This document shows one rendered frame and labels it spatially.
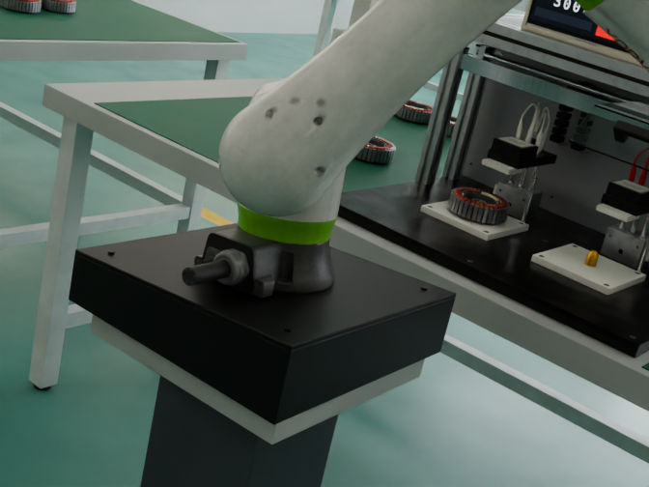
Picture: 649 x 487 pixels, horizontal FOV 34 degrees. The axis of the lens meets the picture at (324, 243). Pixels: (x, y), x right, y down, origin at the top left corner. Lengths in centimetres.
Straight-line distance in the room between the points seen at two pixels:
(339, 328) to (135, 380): 161
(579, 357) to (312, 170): 67
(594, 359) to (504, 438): 133
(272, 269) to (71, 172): 121
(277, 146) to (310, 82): 7
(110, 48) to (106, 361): 85
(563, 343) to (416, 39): 70
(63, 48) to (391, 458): 135
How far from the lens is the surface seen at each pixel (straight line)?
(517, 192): 211
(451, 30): 112
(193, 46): 322
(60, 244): 253
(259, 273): 130
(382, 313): 132
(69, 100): 240
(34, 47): 287
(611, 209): 193
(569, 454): 300
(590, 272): 189
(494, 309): 172
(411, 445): 279
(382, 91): 112
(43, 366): 267
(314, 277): 134
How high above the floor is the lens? 135
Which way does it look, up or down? 20 degrees down
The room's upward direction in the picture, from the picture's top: 13 degrees clockwise
